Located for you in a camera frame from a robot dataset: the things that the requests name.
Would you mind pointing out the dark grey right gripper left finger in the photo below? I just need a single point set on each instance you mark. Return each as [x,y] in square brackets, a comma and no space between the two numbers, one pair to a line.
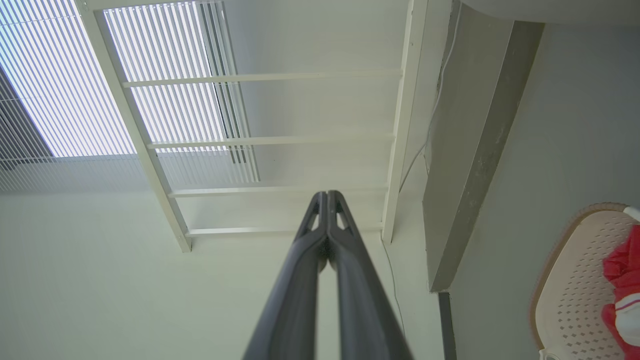
[290,310]

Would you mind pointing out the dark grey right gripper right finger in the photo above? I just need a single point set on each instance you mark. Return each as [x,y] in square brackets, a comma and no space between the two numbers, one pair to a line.
[365,310]

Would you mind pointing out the cream perforated plastic laundry basket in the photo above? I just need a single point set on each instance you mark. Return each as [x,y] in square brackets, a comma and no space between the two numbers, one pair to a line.
[575,300]

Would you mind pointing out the white garment with red trim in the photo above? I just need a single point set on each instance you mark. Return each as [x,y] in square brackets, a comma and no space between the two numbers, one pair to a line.
[631,320]

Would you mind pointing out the white window blinds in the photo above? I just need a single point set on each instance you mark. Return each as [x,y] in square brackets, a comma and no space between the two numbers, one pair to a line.
[60,75]

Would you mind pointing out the white ladder-like metal frame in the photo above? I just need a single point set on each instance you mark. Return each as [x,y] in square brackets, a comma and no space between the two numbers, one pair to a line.
[145,150]

